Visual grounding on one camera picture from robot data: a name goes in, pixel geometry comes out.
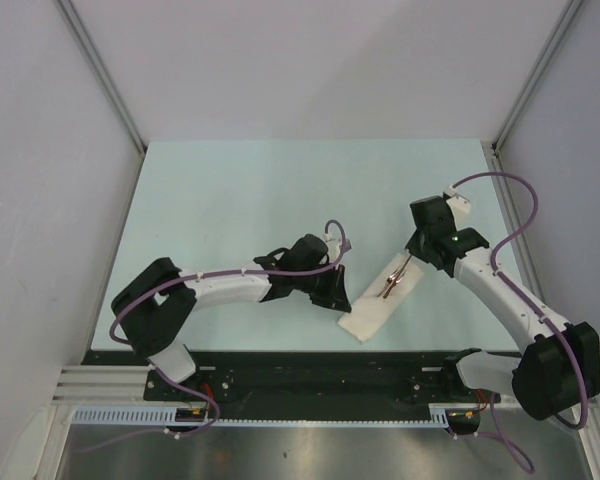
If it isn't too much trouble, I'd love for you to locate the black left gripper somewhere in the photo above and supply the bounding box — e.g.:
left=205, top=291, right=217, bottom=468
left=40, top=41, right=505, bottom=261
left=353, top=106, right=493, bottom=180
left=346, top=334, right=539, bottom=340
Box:
left=294, top=261, right=351, bottom=313

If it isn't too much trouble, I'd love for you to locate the white cloth napkin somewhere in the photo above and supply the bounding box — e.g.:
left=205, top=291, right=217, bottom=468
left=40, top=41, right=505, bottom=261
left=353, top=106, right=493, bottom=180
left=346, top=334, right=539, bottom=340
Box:
left=337, top=253, right=423, bottom=343

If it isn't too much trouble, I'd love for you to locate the silver metal fork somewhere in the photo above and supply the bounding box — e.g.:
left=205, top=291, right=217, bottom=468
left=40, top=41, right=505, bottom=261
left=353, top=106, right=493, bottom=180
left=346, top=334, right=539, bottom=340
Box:
left=382, top=257, right=414, bottom=296

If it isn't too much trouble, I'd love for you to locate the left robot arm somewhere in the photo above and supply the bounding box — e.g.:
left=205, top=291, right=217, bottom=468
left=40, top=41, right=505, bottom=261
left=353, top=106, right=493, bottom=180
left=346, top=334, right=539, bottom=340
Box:
left=111, top=234, right=351, bottom=400

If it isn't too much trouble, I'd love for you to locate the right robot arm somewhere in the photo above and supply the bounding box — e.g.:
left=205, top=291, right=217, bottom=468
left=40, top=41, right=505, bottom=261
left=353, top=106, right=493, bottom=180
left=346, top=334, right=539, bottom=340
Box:
left=406, top=196, right=600, bottom=420

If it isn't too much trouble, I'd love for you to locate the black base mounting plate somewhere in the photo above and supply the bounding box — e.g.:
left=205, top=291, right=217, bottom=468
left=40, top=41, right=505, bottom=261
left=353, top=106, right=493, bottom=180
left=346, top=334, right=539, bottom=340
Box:
left=79, top=349, right=526, bottom=436

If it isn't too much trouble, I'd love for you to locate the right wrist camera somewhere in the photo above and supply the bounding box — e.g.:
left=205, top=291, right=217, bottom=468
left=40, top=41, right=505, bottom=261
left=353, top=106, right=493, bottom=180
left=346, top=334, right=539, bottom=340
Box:
left=443, top=185, right=471, bottom=224

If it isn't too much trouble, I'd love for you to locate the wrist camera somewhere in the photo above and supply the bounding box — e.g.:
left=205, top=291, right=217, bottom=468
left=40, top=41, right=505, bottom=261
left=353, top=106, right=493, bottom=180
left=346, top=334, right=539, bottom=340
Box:
left=325, top=236, right=351, bottom=264
left=443, top=185, right=471, bottom=224

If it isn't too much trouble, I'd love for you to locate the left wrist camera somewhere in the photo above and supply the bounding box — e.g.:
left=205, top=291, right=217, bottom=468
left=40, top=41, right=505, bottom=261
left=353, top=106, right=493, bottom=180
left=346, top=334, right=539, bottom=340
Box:
left=325, top=236, right=351, bottom=264

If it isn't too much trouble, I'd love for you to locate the right aluminium corner post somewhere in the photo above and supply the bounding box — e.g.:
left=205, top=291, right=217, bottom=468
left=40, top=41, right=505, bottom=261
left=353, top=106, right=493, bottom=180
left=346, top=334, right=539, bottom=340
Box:
left=489, top=0, right=584, bottom=151

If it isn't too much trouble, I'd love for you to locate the aluminium corner post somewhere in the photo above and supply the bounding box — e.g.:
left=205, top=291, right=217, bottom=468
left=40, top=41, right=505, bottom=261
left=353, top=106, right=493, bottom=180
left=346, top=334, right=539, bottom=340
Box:
left=54, top=0, right=147, bottom=154
left=489, top=0, right=584, bottom=151

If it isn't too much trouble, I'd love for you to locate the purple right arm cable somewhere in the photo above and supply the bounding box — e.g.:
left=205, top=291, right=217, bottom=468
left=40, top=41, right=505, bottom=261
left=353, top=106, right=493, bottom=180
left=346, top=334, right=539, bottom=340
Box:
left=449, top=172, right=591, bottom=474

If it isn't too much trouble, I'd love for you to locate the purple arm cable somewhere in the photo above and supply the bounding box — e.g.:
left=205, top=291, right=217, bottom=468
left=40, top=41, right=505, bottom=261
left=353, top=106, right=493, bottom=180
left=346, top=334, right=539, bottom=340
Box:
left=449, top=172, right=591, bottom=474
left=74, top=219, right=354, bottom=454

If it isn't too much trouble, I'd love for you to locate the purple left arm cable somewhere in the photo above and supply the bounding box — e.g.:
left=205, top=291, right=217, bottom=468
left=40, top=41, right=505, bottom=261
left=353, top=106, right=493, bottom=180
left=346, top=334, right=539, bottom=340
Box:
left=74, top=219, right=354, bottom=454

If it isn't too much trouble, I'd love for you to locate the aluminium frame rail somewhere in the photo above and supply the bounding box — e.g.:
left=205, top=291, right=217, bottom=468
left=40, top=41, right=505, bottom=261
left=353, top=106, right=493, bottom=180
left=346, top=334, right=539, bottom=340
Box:
left=52, top=364, right=154, bottom=409

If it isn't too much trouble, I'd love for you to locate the white slotted cable duct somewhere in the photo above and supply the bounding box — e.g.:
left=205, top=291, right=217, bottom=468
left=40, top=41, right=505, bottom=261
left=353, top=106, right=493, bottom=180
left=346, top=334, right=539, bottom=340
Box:
left=71, top=404, right=449, bottom=429

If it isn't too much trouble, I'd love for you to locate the left aluminium corner post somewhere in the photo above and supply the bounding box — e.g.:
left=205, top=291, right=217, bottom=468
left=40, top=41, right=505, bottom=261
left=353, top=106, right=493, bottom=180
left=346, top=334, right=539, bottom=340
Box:
left=54, top=0, right=147, bottom=154

